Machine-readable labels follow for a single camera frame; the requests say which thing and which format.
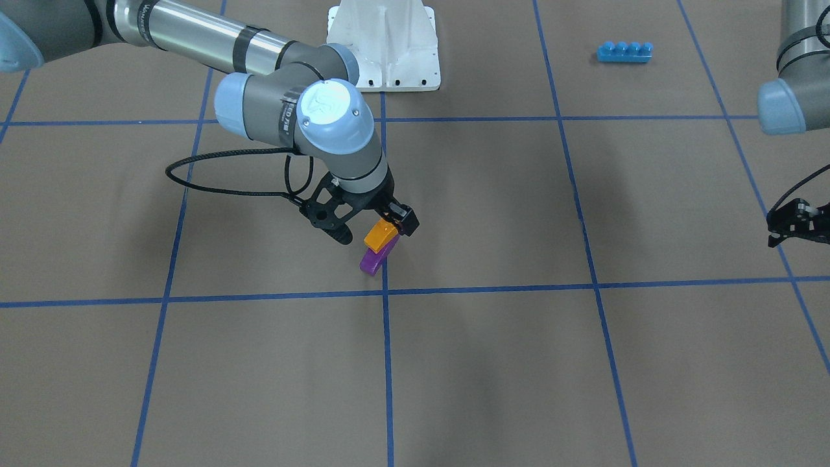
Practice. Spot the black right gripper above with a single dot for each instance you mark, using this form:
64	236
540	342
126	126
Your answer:
372	202

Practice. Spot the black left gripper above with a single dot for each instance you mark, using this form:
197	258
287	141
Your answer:
792	220

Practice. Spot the orange trapezoid block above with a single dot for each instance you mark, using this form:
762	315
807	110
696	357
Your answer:
382	233

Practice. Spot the purple trapezoid block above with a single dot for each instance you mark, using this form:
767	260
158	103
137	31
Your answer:
372	261

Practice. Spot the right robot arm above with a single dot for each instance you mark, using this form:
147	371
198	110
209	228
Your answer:
296	99

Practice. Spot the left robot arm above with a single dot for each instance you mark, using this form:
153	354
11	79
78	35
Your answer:
794	103

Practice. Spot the far blue lengthwise tape line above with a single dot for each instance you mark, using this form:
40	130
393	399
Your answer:
588	253

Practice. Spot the blue four-stud brick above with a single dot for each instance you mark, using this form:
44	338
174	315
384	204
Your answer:
624	52

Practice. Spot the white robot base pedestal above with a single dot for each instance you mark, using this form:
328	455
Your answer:
395	44

